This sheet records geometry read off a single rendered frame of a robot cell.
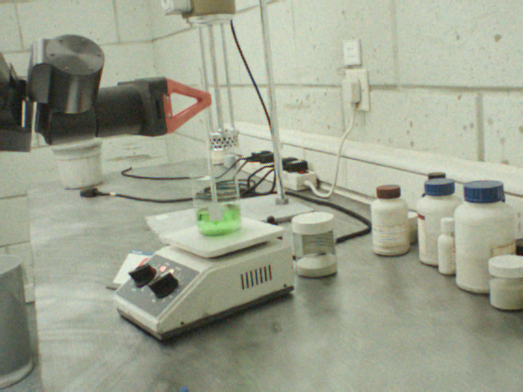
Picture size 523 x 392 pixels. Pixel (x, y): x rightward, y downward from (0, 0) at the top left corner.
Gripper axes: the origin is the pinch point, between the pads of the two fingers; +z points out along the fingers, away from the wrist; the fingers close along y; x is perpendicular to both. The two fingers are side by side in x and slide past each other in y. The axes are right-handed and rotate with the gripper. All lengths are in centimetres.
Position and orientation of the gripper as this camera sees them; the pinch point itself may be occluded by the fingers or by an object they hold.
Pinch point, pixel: (204, 99)
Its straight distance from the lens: 79.5
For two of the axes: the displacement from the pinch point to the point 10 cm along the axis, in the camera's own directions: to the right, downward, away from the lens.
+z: 8.3, -1.9, 5.3
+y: -5.5, -1.1, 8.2
